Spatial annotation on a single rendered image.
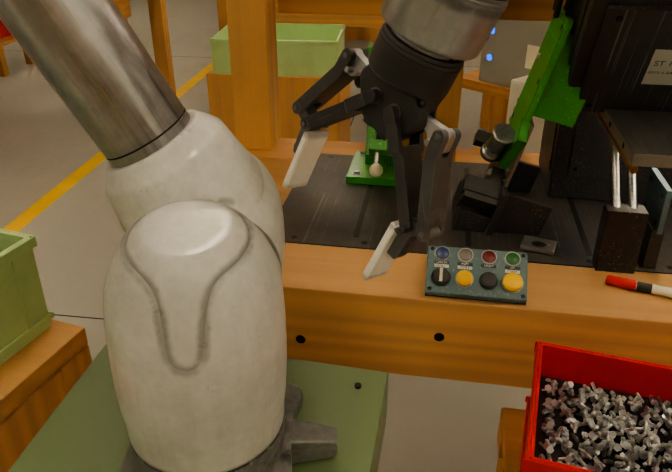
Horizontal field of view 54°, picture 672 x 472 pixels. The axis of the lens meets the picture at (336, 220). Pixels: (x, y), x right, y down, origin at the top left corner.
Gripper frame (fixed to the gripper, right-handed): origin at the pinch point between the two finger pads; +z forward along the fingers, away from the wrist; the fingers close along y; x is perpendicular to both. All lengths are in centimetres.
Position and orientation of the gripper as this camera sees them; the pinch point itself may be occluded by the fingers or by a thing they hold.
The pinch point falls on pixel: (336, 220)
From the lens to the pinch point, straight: 65.6
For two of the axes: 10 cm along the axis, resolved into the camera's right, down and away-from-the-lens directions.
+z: -3.7, 7.4, 5.7
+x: -7.2, 1.6, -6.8
